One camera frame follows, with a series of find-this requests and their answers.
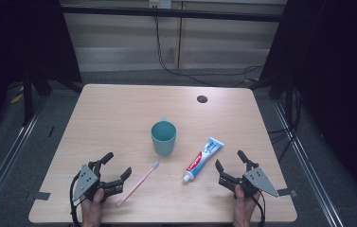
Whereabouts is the metal floor rail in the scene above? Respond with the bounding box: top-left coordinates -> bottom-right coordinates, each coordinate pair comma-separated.
272,99 -> 346,227
0,94 -> 48,220

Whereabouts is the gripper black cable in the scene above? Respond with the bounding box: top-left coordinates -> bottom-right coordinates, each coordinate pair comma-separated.
255,189 -> 266,227
69,174 -> 83,227

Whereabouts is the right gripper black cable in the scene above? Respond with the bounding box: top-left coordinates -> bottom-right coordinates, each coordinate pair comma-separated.
255,189 -> 266,227

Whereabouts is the bundle of black floor cables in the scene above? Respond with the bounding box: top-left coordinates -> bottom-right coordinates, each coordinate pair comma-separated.
267,89 -> 304,163

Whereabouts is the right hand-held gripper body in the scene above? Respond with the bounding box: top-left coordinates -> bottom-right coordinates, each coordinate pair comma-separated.
234,166 -> 279,199

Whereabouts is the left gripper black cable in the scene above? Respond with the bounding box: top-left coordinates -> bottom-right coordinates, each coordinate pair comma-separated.
69,174 -> 83,227

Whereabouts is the grey tape strip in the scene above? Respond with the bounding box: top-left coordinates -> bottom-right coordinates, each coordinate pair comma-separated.
277,187 -> 299,199
25,191 -> 51,202

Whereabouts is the teal cup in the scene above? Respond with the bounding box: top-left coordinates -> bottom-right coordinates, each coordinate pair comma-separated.
151,117 -> 178,156

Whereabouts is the pink toothbrush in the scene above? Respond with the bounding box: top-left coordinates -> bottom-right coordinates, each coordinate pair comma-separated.
116,160 -> 160,207

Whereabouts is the black curtain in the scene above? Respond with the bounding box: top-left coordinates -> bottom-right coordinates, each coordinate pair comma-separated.
0,0 -> 83,127
250,0 -> 357,197

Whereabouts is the white wall socket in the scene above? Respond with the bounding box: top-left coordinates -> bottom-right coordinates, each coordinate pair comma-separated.
149,0 -> 172,9

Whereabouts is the person's right hand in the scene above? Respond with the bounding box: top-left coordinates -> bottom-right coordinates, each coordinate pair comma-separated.
232,183 -> 261,227

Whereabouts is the person's left hand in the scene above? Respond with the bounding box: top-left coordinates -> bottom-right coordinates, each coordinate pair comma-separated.
80,188 -> 106,227

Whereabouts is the black wall socket cable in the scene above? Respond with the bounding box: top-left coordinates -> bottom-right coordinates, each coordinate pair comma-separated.
153,8 -> 264,88

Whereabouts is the toothpaste tube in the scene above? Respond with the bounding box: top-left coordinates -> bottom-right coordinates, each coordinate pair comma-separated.
182,136 -> 224,183

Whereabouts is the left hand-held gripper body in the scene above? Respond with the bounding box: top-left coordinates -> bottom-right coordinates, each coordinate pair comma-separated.
71,162 -> 106,202

